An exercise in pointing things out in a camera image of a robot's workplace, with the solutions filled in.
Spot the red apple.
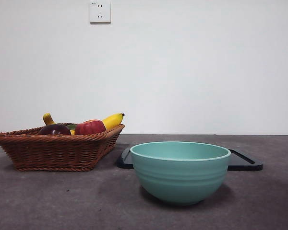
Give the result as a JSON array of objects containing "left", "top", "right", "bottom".
[{"left": 74, "top": 119, "right": 107, "bottom": 136}]

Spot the yellow banana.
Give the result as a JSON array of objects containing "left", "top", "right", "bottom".
[{"left": 42, "top": 112, "right": 126, "bottom": 136}]

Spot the dark rectangular tray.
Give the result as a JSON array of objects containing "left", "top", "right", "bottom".
[{"left": 117, "top": 143, "right": 264, "bottom": 172}]

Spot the teal ceramic bowl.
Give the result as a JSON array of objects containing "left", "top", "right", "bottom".
[{"left": 130, "top": 141, "right": 232, "bottom": 207}]

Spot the dark purple plum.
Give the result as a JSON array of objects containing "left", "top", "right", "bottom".
[{"left": 38, "top": 123, "right": 72, "bottom": 136}]

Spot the white wall socket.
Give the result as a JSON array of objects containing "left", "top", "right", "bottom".
[{"left": 90, "top": 0, "right": 112, "bottom": 24}]

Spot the brown wicker basket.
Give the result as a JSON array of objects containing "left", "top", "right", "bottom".
[{"left": 0, "top": 123, "right": 125, "bottom": 172}]

